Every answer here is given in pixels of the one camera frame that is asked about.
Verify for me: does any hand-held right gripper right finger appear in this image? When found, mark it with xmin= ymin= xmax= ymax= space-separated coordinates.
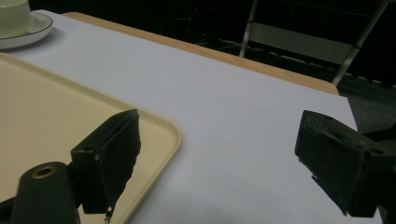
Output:
xmin=294 ymin=109 xmax=396 ymax=218

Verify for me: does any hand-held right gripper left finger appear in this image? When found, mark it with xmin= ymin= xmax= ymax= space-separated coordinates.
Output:
xmin=70 ymin=108 xmax=142 ymax=224

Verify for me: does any beige plastic tray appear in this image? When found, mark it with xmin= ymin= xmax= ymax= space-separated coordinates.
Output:
xmin=0 ymin=52 xmax=183 ymax=224

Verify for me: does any white saucer with dark rim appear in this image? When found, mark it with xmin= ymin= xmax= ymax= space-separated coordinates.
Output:
xmin=0 ymin=11 xmax=54 ymax=50

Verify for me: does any pale green cup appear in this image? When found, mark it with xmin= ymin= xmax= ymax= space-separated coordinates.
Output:
xmin=0 ymin=0 xmax=32 ymax=39

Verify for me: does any metal stand frame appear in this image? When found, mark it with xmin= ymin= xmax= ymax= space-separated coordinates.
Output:
xmin=238 ymin=0 xmax=396 ymax=87

